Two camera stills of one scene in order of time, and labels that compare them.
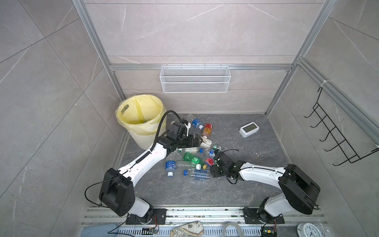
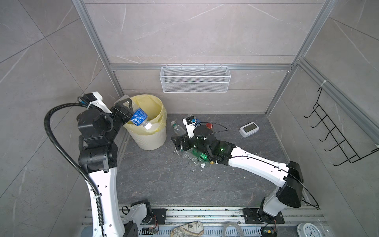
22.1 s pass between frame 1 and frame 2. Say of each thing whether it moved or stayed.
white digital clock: stayed
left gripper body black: moved
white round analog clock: stayed
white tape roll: stayed
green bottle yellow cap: moved
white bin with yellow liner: stayed
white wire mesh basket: stayed
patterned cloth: stayed
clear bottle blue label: moved
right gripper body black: moved
